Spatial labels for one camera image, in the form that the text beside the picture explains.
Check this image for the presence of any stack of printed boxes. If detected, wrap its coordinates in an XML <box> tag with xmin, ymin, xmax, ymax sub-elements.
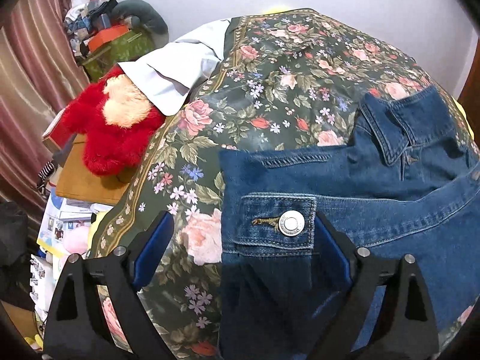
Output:
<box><xmin>29</xmin><ymin>189</ymin><xmax>112</xmax><ymax>322</ymax></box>

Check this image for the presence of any brown cardboard box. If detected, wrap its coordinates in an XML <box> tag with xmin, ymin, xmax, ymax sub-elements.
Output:
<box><xmin>55</xmin><ymin>135</ymin><xmax>137</xmax><ymax>206</ymax></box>

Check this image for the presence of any orange box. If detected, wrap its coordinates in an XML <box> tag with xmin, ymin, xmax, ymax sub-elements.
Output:
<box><xmin>88</xmin><ymin>24</ymin><xmax>129</xmax><ymax>52</ymax></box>

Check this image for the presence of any green floral bedspread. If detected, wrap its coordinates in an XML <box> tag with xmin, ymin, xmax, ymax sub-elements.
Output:
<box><xmin>91</xmin><ymin>9</ymin><xmax>479</xmax><ymax>359</ymax></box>

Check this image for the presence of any striped maroon curtain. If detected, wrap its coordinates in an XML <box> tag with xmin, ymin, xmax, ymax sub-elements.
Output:
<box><xmin>1</xmin><ymin>0</ymin><xmax>89</xmax><ymax>216</ymax></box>

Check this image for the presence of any blue denim jacket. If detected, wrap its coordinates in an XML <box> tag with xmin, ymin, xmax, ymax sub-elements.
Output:
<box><xmin>218</xmin><ymin>86</ymin><xmax>479</xmax><ymax>359</ymax></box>

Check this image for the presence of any grey plush pillow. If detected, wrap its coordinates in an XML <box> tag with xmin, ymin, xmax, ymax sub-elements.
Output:
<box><xmin>111</xmin><ymin>0</ymin><xmax>169</xmax><ymax>48</ymax></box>

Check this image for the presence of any white folded cloth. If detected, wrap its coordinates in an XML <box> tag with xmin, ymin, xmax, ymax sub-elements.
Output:
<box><xmin>118</xmin><ymin>19</ymin><xmax>230</xmax><ymax>116</ymax></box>

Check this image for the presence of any red plush toy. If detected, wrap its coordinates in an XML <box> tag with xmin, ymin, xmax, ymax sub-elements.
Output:
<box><xmin>60</xmin><ymin>65</ymin><xmax>166</xmax><ymax>176</ymax></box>

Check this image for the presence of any clutter pile of small items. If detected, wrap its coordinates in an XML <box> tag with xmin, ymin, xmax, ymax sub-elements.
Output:
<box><xmin>64</xmin><ymin>0</ymin><xmax>118</xmax><ymax>57</ymax></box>

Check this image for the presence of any brown wooden bed frame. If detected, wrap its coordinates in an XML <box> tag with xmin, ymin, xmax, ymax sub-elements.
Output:
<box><xmin>459</xmin><ymin>42</ymin><xmax>480</xmax><ymax>145</ymax></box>

